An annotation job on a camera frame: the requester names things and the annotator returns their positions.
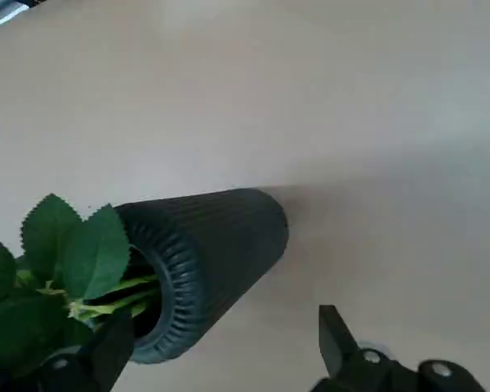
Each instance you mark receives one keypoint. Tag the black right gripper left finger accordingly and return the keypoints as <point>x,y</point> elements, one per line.
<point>102,363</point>

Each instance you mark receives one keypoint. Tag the black ribbed vase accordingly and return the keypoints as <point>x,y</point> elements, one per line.
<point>228,245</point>

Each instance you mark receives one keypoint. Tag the red rose bouquet green stems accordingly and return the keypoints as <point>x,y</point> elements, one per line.
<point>45,253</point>

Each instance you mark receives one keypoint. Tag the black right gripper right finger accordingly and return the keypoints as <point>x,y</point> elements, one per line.
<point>351,367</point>

